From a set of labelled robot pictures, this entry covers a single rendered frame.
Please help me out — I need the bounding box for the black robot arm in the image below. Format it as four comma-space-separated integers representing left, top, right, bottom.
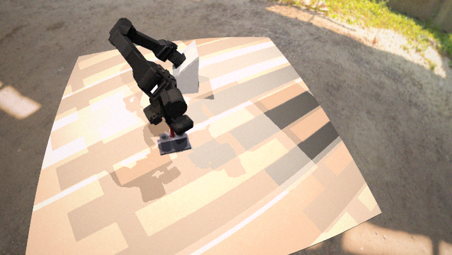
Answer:
108, 18, 188, 125

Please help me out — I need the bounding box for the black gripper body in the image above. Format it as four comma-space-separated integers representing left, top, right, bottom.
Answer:
156, 98, 194, 136

